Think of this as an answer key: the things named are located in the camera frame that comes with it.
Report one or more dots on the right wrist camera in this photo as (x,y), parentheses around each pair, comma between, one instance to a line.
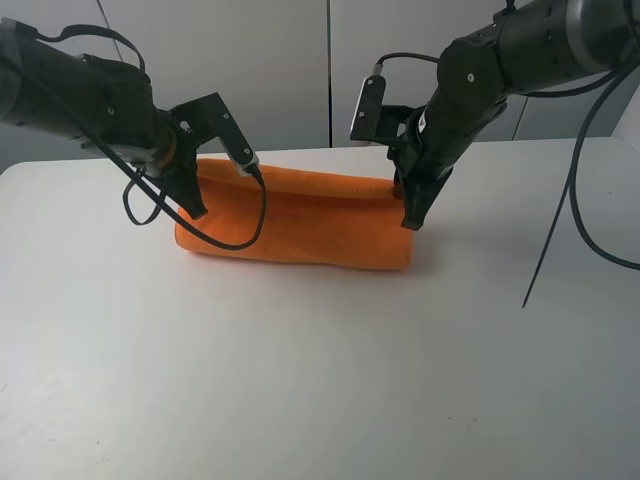
(374,122)

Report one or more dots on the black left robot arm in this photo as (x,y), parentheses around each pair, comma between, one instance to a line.
(59,94)

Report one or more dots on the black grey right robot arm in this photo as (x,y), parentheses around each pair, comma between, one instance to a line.
(541,45)

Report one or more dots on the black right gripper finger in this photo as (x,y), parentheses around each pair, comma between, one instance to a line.
(418,198)

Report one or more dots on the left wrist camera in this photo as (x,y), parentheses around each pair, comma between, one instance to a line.
(208,118)

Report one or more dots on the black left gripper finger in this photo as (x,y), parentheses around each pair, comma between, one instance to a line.
(183,188)

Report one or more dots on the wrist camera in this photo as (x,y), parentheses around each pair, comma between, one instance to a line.
(208,118)
(374,122)

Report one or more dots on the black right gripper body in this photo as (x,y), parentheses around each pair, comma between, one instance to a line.
(421,147)

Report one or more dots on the orange terry towel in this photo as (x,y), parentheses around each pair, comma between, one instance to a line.
(311,217)

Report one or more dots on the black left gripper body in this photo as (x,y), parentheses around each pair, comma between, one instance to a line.
(166,158)

